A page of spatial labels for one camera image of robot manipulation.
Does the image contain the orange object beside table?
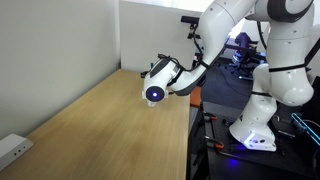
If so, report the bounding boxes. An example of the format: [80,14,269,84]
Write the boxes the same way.
[189,85,203,108]

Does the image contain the white partition board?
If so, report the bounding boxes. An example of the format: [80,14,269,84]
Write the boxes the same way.
[119,0,205,73]

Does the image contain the black office chair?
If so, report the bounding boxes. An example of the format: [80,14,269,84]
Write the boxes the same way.
[226,32,268,81]

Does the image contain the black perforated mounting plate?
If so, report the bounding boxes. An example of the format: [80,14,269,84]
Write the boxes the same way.
[206,113,320,180]

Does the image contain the blue LED light strip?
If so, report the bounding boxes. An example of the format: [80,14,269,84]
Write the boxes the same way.
[290,112,320,148]

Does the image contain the white rectangular plastic box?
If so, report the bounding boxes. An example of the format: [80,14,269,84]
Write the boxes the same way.
[0,133,35,173]

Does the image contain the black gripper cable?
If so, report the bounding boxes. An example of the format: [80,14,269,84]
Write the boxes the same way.
[157,53,211,73]

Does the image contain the orange handled black clamp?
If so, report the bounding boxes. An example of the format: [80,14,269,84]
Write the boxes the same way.
[203,112,219,122]
[204,135,226,151]

